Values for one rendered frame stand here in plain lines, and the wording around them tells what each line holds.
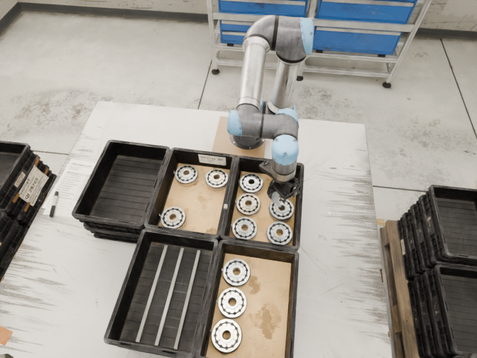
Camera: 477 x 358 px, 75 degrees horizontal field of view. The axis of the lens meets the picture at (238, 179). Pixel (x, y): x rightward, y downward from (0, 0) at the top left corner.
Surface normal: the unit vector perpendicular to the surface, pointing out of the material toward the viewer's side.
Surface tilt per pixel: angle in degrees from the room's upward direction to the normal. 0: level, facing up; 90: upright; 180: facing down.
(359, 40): 90
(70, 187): 0
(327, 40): 90
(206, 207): 0
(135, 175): 0
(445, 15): 90
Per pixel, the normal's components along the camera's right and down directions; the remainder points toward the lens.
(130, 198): -0.01, -0.55
